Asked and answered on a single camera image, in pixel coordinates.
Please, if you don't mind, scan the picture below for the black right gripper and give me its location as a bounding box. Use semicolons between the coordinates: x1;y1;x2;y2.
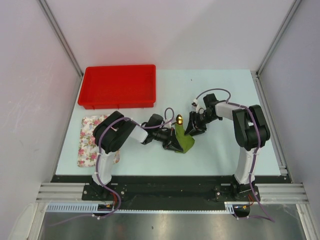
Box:
184;111;220;137

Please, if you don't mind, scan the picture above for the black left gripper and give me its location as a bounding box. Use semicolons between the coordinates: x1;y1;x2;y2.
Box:
152;127;183;152

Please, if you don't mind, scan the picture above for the green paper napkin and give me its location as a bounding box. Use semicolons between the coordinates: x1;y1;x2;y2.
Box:
174;124;195;154

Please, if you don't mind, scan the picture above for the iridescent rainbow spoon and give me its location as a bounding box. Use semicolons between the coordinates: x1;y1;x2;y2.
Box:
176;114;184;126

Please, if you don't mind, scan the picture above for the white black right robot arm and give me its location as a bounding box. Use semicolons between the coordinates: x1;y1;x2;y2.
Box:
184;93;271;201

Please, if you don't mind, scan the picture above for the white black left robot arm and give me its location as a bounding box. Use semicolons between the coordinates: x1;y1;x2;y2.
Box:
92;111;184;200

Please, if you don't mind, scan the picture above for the red plastic bin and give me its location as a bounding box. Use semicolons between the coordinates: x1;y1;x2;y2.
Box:
77;64;156;110

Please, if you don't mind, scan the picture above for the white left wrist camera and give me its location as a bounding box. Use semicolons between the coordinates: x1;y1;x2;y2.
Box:
166;120;176;129

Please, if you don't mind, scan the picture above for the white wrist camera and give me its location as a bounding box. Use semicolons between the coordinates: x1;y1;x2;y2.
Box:
166;120;176;129
191;98;201;113

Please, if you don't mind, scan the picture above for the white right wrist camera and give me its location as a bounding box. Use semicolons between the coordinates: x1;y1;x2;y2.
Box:
191;98;201;113

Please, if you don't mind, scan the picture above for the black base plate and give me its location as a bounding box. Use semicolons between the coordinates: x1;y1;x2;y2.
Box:
49;174;262;218

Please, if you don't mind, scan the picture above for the white slotted cable duct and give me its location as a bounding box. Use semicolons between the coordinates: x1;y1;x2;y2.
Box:
46;202;234;214

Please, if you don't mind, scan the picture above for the aluminium frame rail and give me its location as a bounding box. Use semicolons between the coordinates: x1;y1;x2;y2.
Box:
251;71;320;240

